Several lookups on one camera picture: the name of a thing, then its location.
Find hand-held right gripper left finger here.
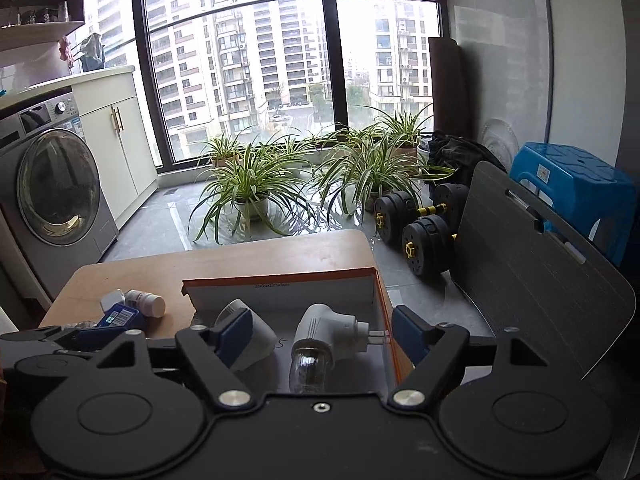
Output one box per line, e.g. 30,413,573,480
92,309,255,409

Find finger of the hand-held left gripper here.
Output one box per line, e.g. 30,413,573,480
0,326,81,355

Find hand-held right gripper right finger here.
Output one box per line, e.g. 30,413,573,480
390,305,548,410

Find brown box with white cups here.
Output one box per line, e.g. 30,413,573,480
181,267,416,397

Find blue box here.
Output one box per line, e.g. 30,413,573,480
76,304,147,352

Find white charger plug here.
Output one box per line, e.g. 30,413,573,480
100,289,127,312

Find black dumbbell yellow collars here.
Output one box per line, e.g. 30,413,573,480
374,183,469,247
401,214,458,278

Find white pill bottle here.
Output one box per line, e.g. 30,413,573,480
124,290,167,319

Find large spider plant white pot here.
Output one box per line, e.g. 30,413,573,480
189,152,313,246

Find dark grey folding board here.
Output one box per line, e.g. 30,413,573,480
451,160,637,381

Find wide spider plant white pot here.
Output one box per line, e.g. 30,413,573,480
307,135,457,218

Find grey front-load washing machine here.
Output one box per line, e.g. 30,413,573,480
0,92,121,301

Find small spider plant terracotta pot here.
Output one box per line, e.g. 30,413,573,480
197,132,251,170

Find tall spider plant terracotta pot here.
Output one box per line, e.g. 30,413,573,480
357,102,435,163

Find spider plant by window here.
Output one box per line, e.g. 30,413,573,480
252,132,326,181

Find black bag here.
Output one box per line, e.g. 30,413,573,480
427,131,508,188

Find white cabinet with countertop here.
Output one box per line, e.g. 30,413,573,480
0,65,160,231

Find white round fan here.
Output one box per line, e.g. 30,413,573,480
477,118,520,173

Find blue plastic stool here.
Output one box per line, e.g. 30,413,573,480
509,142,638,268

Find rolled brown yoga mat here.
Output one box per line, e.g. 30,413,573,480
428,36,460,136

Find large dark-framed window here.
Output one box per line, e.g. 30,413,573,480
131,0,448,173

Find pink cloth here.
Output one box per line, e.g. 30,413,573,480
56,35,76,66

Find grey hanging clothes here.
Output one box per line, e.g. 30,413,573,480
79,32,106,73

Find clear glassware group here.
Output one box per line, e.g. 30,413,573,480
7,1,70,26

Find white curved wall shelf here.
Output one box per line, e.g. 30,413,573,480
0,20,86,53

